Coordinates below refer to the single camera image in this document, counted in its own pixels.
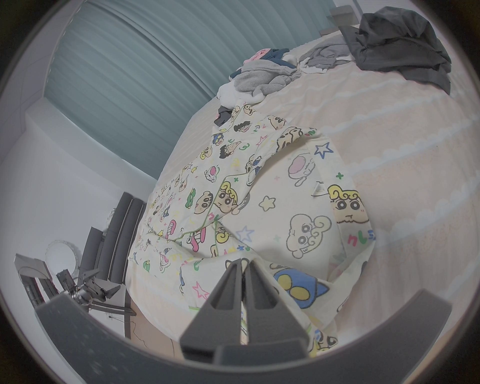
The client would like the pile of clothes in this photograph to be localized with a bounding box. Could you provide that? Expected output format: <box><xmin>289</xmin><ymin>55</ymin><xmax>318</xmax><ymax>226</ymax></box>
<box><xmin>214</xmin><ymin>48</ymin><xmax>302</xmax><ymax>126</ymax></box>

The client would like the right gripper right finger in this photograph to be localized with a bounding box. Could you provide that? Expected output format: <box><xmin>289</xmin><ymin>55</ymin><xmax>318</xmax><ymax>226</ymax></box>
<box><xmin>245</xmin><ymin>260</ymin><xmax>311</xmax><ymax>355</ymax></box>

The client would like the dark grey small table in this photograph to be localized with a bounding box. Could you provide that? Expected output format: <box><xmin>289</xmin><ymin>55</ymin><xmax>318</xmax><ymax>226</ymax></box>
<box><xmin>88</xmin><ymin>283</ymin><xmax>136</xmax><ymax>340</ymax></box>

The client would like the black padded sofa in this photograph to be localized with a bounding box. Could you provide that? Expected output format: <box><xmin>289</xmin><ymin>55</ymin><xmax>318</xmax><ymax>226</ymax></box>
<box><xmin>80</xmin><ymin>191</ymin><xmax>148</xmax><ymax>289</ymax></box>

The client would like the blue-green curtain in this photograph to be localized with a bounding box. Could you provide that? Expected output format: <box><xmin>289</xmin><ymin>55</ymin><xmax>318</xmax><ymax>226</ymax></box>
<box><xmin>44</xmin><ymin>0</ymin><xmax>216</xmax><ymax>181</ymax></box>
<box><xmin>90</xmin><ymin>0</ymin><xmax>338</xmax><ymax>100</ymax></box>

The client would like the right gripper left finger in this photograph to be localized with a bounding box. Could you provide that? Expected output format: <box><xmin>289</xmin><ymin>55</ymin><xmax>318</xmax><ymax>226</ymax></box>
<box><xmin>179</xmin><ymin>260</ymin><xmax>246</xmax><ymax>350</ymax></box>

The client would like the grey garment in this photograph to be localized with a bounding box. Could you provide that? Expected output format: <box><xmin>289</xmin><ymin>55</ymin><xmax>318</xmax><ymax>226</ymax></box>
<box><xmin>298</xmin><ymin>37</ymin><xmax>357</xmax><ymax>74</ymax></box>

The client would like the black garment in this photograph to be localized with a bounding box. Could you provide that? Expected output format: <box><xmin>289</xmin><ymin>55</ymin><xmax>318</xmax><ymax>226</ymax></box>
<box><xmin>340</xmin><ymin>7</ymin><xmax>452</xmax><ymax>94</ymax></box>

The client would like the grey bedside table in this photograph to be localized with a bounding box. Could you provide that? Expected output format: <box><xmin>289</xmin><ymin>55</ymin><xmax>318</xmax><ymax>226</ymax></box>
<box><xmin>320</xmin><ymin>5</ymin><xmax>361</xmax><ymax>37</ymax></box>

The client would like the white printed pyjama top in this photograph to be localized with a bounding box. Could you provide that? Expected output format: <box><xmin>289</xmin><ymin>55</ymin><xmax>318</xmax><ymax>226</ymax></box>
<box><xmin>127</xmin><ymin>104</ymin><xmax>377</xmax><ymax>355</ymax></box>

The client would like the bed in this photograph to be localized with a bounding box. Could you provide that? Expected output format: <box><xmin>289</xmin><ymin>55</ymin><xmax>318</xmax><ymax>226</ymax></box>
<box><xmin>125</xmin><ymin>22</ymin><xmax>480</xmax><ymax>346</ymax></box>

